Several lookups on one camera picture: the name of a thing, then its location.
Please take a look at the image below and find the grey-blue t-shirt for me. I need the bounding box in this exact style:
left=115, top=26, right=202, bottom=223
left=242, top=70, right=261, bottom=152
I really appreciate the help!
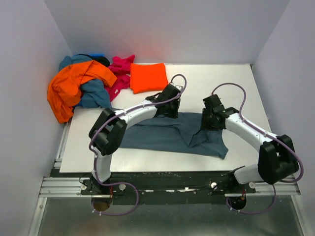
left=120, top=113, right=228, bottom=159

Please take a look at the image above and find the orange t-shirt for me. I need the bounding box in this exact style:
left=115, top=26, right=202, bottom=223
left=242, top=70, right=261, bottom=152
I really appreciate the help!
left=47, top=60, right=117, bottom=123
left=130, top=63, right=168, bottom=94

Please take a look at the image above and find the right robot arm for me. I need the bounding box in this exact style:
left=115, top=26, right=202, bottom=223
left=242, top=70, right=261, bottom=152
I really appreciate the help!
left=201, top=94, right=299, bottom=184

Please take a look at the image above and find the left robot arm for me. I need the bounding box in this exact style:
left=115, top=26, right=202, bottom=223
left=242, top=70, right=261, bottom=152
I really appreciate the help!
left=89, top=84, right=186, bottom=186

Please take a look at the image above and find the magenta t-shirt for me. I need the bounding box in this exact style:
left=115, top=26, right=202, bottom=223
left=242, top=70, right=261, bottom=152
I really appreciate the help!
left=106, top=55, right=135, bottom=102

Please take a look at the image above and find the teal blue t-shirt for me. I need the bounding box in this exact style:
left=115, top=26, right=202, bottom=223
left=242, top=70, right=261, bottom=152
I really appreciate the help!
left=59, top=54, right=112, bottom=109

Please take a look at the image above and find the black garment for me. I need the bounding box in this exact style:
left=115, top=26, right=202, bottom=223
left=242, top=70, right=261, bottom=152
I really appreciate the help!
left=95, top=56, right=110, bottom=67

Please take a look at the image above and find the crumpled orange t-shirt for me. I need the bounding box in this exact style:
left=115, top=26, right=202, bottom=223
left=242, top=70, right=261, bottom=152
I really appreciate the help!
left=47, top=60, right=117, bottom=123

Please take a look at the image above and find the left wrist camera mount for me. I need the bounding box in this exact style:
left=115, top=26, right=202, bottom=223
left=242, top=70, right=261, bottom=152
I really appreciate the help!
left=175, top=85, right=184, bottom=91

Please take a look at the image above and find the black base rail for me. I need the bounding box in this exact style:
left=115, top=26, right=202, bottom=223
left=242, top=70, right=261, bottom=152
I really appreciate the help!
left=81, top=171, right=255, bottom=205

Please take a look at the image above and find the aluminium extrusion frame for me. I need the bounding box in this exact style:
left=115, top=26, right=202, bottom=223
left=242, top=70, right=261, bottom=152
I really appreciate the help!
left=27, top=118, right=301, bottom=236

